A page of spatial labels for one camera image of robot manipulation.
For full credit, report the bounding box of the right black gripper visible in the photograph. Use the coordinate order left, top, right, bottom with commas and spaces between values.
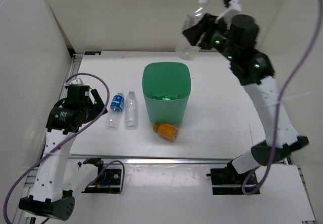
182, 14, 238, 63

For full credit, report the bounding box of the orange plastic bottle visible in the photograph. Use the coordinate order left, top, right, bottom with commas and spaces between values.
153, 124, 178, 142

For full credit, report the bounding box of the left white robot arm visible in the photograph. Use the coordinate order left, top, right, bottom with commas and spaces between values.
19, 84, 107, 221

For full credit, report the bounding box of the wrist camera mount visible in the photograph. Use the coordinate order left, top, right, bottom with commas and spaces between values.
215, 0, 242, 24
64, 77, 84, 88

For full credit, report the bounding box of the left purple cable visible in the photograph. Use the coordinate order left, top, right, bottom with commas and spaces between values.
2, 73, 111, 224

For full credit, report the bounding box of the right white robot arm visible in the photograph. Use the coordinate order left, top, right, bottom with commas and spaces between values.
181, 13, 309, 184

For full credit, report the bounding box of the aluminium front rail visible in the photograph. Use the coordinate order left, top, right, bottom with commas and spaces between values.
69, 154, 231, 164

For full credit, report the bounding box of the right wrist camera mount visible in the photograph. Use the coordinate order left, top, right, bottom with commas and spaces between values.
215, 0, 242, 24

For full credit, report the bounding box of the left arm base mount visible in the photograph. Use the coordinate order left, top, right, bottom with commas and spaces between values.
77, 158, 125, 194

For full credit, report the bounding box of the aluminium left rail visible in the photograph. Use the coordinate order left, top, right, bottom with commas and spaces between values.
64, 54, 83, 82

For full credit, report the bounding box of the clear plastic bottle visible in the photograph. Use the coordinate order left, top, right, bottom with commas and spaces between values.
125, 90, 138, 129

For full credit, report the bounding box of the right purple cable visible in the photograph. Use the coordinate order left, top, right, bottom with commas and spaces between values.
228, 0, 323, 196

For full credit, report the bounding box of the green plastic bin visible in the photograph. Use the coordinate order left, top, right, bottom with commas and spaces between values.
142, 62, 191, 126

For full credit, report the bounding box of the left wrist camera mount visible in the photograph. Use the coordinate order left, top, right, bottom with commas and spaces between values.
64, 77, 84, 88

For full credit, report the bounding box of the aluminium rail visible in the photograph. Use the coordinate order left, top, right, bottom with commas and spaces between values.
64, 54, 83, 82
69, 154, 231, 164

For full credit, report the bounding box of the blue label plastic bottle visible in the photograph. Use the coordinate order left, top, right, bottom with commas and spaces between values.
106, 91, 125, 130

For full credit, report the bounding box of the green soda bottle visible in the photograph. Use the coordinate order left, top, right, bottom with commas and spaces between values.
151, 95, 180, 100

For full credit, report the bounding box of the purple cable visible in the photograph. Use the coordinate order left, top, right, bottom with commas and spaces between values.
2, 73, 111, 224
228, 0, 323, 196

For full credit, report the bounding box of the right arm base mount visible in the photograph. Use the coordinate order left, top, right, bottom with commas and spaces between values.
206, 160, 258, 196

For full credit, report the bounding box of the white orange label bottle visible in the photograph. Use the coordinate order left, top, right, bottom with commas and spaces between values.
176, 0, 210, 61

